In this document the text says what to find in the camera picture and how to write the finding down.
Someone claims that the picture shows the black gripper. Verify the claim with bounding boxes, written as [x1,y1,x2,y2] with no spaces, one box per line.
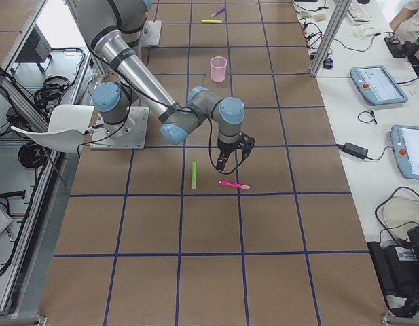
[216,132,255,171]

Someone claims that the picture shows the pink pen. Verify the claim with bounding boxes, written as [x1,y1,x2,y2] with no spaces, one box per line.
[218,180,251,190]

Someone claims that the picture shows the purple pen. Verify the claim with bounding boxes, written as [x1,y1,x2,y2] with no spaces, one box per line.
[211,7,226,18]

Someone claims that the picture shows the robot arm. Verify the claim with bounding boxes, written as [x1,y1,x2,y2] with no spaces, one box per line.
[76,1,255,173]

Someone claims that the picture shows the pink mesh cup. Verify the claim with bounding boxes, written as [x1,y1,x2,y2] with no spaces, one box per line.
[210,56,228,82]

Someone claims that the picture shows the green pen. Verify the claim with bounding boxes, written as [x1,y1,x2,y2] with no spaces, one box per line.
[192,160,197,190]

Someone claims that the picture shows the black power brick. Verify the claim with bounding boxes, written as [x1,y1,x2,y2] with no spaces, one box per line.
[342,143,368,160]

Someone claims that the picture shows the blue teach pendant far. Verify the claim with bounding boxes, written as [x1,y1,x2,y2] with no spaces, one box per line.
[350,65,408,106]

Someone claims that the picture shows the blue teach pendant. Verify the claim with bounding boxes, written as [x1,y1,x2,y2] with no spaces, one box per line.
[390,125,419,180]
[350,65,408,106]

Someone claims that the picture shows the white plastic sheet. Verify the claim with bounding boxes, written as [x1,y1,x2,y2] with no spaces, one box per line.
[11,104,94,153]

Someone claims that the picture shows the blue teach pendant near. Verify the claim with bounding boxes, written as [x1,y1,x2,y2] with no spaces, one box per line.
[390,125,419,180]

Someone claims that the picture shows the person in white shirt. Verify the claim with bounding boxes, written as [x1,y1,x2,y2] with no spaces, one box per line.
[390,0,419,46]

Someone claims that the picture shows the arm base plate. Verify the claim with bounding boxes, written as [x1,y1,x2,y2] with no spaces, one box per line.
[141,20,162,47]
[90,106,149,150]

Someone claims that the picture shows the aluminium frame post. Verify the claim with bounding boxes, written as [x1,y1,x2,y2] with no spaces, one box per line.
[310,0,351,77]

